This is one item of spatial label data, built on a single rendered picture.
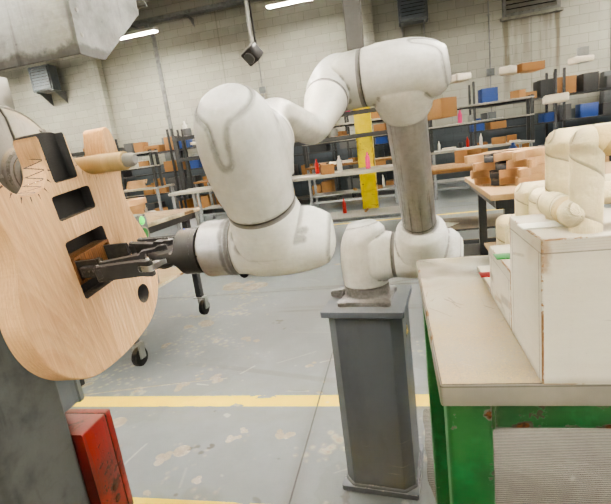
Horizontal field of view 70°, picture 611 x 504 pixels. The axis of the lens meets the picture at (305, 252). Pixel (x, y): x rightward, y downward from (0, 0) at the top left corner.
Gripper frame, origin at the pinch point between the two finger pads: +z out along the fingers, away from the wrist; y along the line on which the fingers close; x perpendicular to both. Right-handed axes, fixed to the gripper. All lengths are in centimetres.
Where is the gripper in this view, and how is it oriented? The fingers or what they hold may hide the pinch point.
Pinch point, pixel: (96, 260)
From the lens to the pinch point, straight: 82.8
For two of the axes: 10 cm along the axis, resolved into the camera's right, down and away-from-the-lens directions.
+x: -1.6, -9.3, -3.3
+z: -9.7, 0.9, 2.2
